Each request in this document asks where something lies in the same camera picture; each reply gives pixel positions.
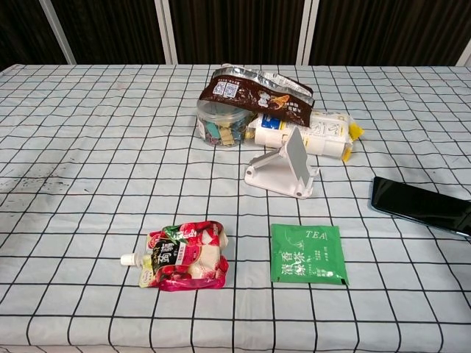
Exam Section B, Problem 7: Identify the white partition frame post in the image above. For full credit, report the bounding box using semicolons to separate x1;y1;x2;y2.
457;35;471;68
153;0;179;66
38;0;77;66
294;0;321;66

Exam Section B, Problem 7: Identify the green tea sachet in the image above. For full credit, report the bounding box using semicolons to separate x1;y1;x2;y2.
269;222;350;286

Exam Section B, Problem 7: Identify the red jelly drink pouch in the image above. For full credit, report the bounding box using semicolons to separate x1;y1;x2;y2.
119;220;230;293

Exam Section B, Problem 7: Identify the white yellow tissue pack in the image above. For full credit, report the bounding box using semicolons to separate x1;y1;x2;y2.
245;109;366;163

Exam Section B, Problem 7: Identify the clear jar of binder clips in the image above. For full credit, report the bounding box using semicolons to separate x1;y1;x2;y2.
194;99;259;149

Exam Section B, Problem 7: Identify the blue checkered tablecloth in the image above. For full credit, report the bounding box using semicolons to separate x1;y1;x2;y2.
0;63;471;353

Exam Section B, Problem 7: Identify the black smartphone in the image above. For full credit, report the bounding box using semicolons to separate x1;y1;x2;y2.
369;176;471;237

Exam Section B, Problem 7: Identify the brown foil snack bag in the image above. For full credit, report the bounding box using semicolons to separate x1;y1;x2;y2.
198;65;316;128

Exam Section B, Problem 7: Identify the white folding phone stand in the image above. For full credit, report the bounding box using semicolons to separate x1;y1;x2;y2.
244;126;320;201

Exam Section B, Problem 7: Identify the dark slatted partition panel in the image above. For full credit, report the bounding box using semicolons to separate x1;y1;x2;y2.
308;0;471;67
0;0;69;71
168;0;307;66
50;0;167;66

